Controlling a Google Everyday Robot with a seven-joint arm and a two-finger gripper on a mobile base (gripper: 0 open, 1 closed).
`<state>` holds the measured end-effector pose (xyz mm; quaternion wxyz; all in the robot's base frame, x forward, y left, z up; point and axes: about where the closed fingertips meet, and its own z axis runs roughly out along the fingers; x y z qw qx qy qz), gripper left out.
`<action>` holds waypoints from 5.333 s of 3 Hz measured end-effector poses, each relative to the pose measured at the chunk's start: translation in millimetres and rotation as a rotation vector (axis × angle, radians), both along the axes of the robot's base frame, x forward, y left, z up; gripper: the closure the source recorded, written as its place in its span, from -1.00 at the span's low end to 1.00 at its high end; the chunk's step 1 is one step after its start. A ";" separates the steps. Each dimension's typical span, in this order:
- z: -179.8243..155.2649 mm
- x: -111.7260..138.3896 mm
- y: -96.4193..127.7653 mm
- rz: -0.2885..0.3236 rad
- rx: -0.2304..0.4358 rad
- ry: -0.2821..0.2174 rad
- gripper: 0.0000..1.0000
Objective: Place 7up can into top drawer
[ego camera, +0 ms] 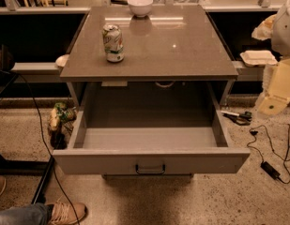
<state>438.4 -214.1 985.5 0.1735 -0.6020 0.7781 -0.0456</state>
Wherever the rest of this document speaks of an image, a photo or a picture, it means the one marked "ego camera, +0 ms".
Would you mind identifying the green white 7up can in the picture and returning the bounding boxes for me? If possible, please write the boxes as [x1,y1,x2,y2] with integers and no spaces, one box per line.
[102,23,124,63]

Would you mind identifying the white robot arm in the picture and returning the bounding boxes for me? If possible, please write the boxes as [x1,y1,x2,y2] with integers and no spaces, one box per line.
[271,0,290,56]

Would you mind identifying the open grey top drawer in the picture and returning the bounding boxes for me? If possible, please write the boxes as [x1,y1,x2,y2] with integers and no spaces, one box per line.
[53,82,250,176]

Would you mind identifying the grey cabinet with countertop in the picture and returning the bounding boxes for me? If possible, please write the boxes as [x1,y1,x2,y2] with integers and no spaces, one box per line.
[60,6,237,104]

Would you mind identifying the green yellow snack bags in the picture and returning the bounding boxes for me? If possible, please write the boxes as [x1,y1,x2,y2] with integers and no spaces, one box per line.
[48,102,77,132]

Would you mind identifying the white plate on ledge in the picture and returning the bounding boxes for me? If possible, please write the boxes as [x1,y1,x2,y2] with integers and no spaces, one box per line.
[55,54,69,68]

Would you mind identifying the white ceramic bowl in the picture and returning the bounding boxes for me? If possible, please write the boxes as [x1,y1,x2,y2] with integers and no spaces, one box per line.
[128,0,153,17]

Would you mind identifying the white foam takeout container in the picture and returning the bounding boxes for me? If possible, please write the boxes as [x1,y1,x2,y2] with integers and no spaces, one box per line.
[240,50,277,67]

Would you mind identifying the tan laced shoe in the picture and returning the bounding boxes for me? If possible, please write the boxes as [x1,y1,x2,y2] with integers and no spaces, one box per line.
[48,202,86,225]

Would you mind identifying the crumpled paper bag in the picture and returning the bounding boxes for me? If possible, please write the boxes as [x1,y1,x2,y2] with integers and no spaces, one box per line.
[252,15,276,40]

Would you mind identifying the blue jeans leg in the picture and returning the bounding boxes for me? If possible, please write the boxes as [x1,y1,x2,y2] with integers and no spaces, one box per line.
[0,203,53,225]

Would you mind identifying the long black floor cable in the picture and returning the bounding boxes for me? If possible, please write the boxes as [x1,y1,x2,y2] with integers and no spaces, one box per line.
[16,72,82,225]

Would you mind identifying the black power adapter with cable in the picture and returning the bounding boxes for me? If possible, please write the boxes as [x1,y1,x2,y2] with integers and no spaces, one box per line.
[246,113,290,185]

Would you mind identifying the black table leg frame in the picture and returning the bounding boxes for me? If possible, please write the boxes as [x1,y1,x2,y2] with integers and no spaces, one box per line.
[0,154,54,203]

